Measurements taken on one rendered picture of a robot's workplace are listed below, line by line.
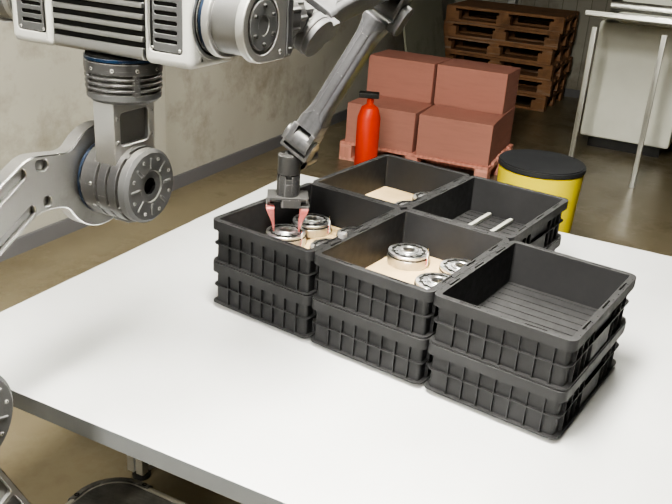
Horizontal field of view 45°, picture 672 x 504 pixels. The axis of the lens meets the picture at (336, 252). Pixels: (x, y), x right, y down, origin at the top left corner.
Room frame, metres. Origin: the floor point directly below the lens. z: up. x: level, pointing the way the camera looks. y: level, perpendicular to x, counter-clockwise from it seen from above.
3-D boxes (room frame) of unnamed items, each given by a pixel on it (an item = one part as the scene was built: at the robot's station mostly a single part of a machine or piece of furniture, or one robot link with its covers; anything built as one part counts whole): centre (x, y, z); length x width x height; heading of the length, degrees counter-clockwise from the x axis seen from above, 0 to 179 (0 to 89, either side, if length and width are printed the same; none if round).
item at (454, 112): (5.63, -0.60, 0.34); 1.12 x 0.80 x 0.68; 62
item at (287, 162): (1.92, 0.13, 1.04); 0.07 x 0.06 x 0.07; 154
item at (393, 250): (1.85, -0.18, 0.86); 0.10 x 0.10 x 0.01
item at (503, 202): (2.05, -0.40, 0.87); 0.40 x 0.30 x 0.11; 147
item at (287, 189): (1.92, 0.13, 0.98); 0.10 x 0.07 x 0.07; 96
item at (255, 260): (1.88, 0.07, 0.87); 0.40 x 0.30 x 0.11; 147
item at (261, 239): (1.88, 0.07, 0.92); 0.40 x 0.30 x 0.02; 147
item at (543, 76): (8.10, -1.53, 0.43); 1.16 x 0.80 x 0.86; 64
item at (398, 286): (1.71, -0.18, 0.92); 0.40 x 0.30 x 0.02; 147
